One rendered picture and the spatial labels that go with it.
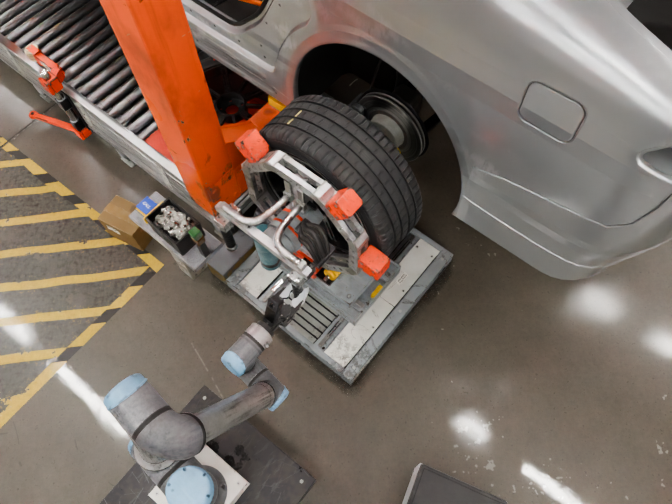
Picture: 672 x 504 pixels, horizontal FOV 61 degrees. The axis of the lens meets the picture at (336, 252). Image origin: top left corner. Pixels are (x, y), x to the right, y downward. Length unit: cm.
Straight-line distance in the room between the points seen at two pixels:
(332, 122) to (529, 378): 158
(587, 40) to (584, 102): 15
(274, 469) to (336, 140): 129
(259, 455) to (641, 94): 180
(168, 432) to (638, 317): 234
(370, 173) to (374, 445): 132
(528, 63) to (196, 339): 199
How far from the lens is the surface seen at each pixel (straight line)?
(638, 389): 304
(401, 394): 273
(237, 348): 192
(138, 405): 154
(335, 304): 269
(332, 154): 184
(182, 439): 154
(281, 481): 238
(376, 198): 187
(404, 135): 226
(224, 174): 237
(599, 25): 154
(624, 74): 153
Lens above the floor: 266
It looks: 64 degrees down
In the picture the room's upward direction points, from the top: 2 degrees counter-clockwise
